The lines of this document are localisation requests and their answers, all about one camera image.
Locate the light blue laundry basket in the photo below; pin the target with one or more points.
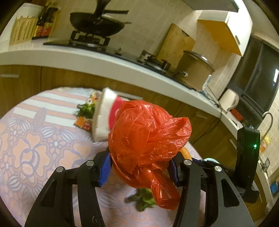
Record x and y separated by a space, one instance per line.
211 160

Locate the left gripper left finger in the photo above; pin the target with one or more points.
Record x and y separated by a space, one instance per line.
54 204

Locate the woven yellow basket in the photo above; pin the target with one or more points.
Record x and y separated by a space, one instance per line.
23 30

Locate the fried dough bread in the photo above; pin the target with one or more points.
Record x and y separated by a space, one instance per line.
184 151

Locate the red and white paper cup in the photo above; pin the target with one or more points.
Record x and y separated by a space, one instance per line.
105 113

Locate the black wok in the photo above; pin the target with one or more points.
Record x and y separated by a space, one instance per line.
98 23

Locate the dark kitchen window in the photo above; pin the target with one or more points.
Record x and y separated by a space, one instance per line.
255 81

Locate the brown rice cooker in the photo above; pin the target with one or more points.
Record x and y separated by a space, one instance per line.
193 70

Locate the chrome kitchen faucet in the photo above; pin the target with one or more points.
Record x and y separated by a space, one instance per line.
270 115

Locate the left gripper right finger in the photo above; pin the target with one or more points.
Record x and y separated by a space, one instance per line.
223 205

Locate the yellow detergent bottle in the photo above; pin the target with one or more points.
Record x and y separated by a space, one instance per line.
264 143

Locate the orange snack wrapper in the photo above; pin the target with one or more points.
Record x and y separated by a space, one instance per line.
86 111

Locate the dark sauce bottles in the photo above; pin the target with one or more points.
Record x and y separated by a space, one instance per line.
45 21

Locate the green vegetable scraps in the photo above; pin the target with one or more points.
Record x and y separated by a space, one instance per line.
143 199

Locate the black gas stove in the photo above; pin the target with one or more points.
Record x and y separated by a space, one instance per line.
100 44

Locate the white power meter plug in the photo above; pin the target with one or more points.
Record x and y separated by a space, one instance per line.
204 86

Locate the red plastic bag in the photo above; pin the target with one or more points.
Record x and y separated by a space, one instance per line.
144 138

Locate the patterned orange tablecloth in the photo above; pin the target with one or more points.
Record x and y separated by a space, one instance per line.
37 136

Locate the white electric kettle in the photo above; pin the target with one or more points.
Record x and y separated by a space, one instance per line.
229 100

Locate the wooden cutting board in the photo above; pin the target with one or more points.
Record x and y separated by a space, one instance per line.
173 46

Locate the red container on sill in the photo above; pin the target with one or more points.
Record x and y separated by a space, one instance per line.
236 115

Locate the white wall cabinet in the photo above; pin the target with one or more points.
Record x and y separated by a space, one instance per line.
231 30

